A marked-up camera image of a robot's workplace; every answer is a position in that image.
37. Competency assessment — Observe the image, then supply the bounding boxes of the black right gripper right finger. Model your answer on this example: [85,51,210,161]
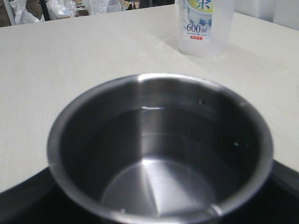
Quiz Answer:
[256,161,299,224]

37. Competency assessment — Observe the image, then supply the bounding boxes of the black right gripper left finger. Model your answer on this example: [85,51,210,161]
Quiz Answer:
[0,168,71,224]

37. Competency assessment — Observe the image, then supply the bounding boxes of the stainless steel cup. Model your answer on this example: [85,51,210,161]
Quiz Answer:
[47,73,274,224]

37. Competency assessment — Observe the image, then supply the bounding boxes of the clear plastic water pitcher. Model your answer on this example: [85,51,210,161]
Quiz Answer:
[178,0,235,57]

